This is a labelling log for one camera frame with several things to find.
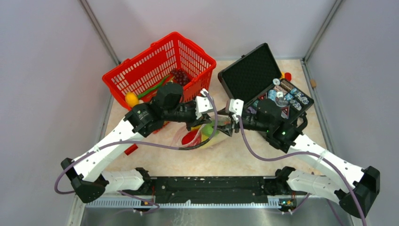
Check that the green toy round fruit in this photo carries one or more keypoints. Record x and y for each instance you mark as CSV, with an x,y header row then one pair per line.
x,y
208,129

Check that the red toy bell pepper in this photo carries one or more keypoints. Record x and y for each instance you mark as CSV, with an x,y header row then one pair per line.
x,y
192,138

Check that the clear zip top bag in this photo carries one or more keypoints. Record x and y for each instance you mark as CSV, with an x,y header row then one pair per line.
x,y
217,138

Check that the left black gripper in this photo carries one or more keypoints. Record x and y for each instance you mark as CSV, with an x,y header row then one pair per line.
x,y
204,118

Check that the dark purple toy grapes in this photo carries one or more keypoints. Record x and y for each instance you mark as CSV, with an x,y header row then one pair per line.
x,y
180,76

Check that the small tan wall block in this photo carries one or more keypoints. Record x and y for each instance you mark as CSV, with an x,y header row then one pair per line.
x,y
313,83

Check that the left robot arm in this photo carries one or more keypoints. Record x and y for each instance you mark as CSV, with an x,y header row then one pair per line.
x,y
87,173

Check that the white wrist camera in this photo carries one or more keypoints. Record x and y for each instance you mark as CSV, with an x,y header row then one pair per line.
x,y
203,103
234,108

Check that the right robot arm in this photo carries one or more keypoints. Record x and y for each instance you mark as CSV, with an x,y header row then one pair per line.
x,y
352,187

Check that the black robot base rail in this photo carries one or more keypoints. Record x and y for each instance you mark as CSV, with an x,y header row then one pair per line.
x,y
213,190

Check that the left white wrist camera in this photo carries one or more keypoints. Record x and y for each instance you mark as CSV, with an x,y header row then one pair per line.
x,y
203,103

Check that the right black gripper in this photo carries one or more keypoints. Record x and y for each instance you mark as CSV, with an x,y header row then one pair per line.
x,y
228,128

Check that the green toy chili pepper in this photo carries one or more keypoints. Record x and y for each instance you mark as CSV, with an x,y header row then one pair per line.
x,y
156,86

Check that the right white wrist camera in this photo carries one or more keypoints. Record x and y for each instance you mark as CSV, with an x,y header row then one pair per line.
x,y
234,108

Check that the red plastic shopping basket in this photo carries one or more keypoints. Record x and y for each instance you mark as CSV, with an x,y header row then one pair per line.
x,y
141,73

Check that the black poker chip case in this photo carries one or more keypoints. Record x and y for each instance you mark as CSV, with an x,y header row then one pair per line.
x,y
256,77

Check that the red round token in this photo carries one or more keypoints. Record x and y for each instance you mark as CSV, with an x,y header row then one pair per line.
x,y
288,76

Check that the red blue toy block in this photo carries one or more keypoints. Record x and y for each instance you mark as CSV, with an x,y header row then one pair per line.
x,y
131,149

